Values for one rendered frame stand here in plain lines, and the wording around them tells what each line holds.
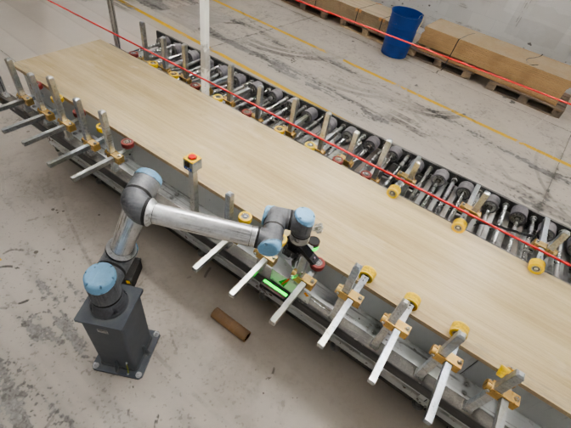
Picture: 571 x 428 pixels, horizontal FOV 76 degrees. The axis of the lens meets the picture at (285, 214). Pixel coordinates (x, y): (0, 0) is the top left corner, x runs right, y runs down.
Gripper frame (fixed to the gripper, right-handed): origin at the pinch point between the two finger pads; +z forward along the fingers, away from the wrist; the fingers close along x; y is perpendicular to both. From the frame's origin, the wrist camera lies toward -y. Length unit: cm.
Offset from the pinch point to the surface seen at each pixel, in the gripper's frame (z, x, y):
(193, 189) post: 0, -6, 74
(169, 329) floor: 101, 31, 65
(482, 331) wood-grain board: 11, -37, -91
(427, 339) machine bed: 29, -28, -73
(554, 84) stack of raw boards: 58, -585, -103
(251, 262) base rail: 30.8, -7.0, 30.1
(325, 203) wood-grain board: 11, -61, 15
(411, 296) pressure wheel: 3, -25, -54
